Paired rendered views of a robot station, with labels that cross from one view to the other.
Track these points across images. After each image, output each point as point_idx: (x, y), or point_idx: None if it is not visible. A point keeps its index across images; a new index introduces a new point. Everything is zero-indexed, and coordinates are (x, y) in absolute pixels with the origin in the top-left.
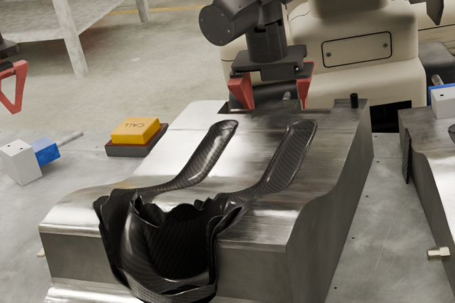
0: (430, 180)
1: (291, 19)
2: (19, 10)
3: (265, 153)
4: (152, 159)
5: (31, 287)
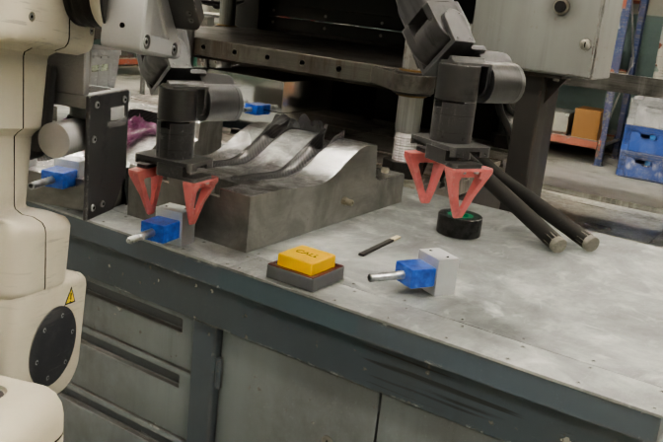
0: None
1: (40, 222)
2: None
3: (230, 167)
4: (305, 184)
5: (400, 228)
